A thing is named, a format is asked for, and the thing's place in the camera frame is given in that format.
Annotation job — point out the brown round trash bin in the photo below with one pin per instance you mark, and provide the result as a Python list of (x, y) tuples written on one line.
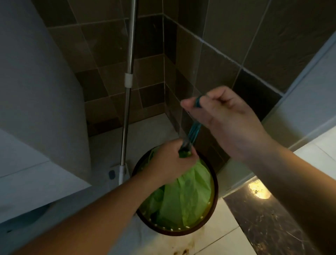
[(214, 207)]

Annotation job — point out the person's right fingers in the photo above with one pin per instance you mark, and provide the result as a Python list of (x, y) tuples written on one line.
[(207, 110)]

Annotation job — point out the person's right hand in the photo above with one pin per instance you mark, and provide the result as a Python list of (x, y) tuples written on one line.
[(231, 126)]

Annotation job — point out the white toilet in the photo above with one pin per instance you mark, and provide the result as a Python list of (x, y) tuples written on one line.
[(36, 105)]

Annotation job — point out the person's left fingers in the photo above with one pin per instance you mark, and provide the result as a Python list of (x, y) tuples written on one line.
[(189, 154)]

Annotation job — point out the person's left forearm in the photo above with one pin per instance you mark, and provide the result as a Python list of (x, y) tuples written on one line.
[(94, 218)]

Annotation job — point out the person's right forearm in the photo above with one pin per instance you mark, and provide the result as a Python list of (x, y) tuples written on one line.
[(299, 189)]

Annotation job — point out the person's left hand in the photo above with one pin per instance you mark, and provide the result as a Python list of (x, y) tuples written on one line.
[(168, 163)]

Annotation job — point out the white door frame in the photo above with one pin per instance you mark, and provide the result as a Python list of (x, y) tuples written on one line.
[(301, 105)]

